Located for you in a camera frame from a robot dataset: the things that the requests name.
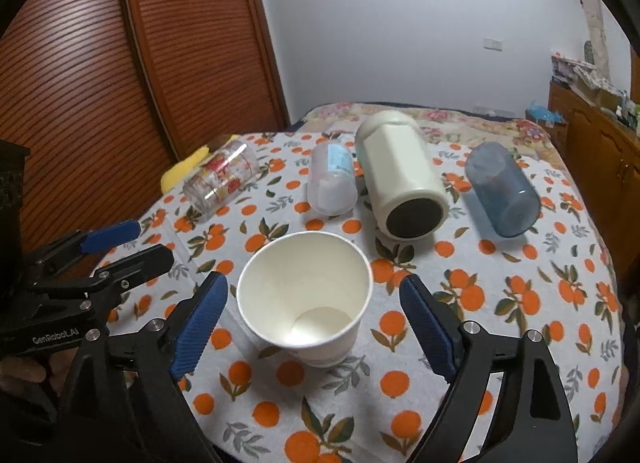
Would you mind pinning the wooden sideboard cabinet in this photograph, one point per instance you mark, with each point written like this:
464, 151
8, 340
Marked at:
601, 157

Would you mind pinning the translucent plastic cup blue label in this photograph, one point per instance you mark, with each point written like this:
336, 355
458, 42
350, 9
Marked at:
331, 186

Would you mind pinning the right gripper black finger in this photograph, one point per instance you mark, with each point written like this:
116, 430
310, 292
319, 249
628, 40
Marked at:
106, 286

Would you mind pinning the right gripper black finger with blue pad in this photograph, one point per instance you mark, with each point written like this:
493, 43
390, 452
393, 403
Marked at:
531, 422
122, 400

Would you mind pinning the white wall switch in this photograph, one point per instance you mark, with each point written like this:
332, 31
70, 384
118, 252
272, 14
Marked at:
492, 44

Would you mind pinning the patterned curtain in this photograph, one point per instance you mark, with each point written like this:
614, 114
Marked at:
597, 36

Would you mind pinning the yellow plush toy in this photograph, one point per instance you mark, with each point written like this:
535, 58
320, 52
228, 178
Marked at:
179, 171

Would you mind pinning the stack of patterned boxes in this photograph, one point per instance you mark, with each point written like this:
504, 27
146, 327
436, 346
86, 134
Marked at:
584, 79

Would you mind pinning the clear printed glass cup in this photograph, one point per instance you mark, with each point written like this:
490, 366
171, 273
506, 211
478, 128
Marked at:
221, 176

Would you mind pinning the blue bag on box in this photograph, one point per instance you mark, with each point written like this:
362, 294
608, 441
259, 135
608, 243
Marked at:
554, 124

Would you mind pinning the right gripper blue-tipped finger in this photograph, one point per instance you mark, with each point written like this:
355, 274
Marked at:
76, 244

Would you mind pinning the floral bed blanket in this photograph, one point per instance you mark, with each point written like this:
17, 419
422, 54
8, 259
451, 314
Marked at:
518, 135

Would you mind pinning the cream faceted mug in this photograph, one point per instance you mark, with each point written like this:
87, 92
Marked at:
407, 197

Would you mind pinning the person's hand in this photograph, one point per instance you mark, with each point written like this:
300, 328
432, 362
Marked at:
17, 374

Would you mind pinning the brown louvered wardrobe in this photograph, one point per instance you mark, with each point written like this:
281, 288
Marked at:
108, 94

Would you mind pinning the white paper cup striped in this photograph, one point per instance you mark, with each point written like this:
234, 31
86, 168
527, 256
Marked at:
306, 293

